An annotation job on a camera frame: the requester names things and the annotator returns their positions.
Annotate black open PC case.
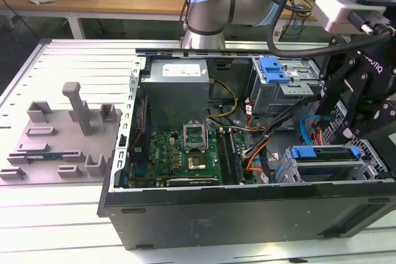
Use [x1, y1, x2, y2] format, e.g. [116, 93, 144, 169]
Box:
[97, 48, 396, 251]

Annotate square chipset chip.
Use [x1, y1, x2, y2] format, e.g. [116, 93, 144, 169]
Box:
[186, 155, 207, 171]

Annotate black graphics card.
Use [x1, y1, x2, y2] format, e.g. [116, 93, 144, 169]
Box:
[166, 178, 219, 188]

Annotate silver power supply unit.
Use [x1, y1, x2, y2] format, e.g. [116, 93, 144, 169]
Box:
[140, 59, 211, 132]

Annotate blue plastic latch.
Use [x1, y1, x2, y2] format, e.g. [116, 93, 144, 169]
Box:
[259, 56, 293, 84]

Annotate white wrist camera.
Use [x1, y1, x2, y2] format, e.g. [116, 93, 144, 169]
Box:
[313, 0, 392, 35]

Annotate silver optical drive cage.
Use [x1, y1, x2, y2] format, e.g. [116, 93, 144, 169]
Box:
[249, 56, 325, 117]

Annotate grey parts rack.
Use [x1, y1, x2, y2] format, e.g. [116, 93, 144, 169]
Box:
[0, 81, 123, 186]

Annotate silver disk bay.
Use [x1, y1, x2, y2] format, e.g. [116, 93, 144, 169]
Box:
[273, 138, 388, 184]

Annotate red yellow power wire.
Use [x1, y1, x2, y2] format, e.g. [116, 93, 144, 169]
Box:
[311, 121, 326, 147]

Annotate orange yellow wire bundle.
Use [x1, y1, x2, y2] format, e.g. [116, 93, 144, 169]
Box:
[243, 123, 272, 174]

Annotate CPU socket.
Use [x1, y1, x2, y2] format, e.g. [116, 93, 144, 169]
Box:
[183, 121, 209, 153]

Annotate blue RAM stick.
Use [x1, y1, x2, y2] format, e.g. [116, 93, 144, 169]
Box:
[228, 129, 245, 183]

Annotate black sleeved wire bundle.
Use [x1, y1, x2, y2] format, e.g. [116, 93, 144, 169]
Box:
[261, 95, 321, 184]

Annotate hard disk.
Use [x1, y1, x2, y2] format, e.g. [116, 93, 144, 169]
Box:
[274, 145, 362, 184]

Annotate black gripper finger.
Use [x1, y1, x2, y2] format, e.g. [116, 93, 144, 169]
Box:
[314, 37, 372, 119]
[342, 93, 396, 141]

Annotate blue data wire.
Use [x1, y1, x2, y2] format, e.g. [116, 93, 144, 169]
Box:
[298, 114, 332, 147]

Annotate thick black camera cable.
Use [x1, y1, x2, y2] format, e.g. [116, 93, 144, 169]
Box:
[266, 0, 392, 59]

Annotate wooden desk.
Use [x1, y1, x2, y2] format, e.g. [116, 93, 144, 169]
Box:
[0, 0, 319, 41]

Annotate yellow black wire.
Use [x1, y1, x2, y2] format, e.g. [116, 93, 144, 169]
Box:
[206, 79, 239, 119]

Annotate green motherboard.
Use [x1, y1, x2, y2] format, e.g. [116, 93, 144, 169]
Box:
[129, 127, 257, 188]

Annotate black case fan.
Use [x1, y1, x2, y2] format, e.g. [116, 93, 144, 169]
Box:
[129, 95, 151, 166]

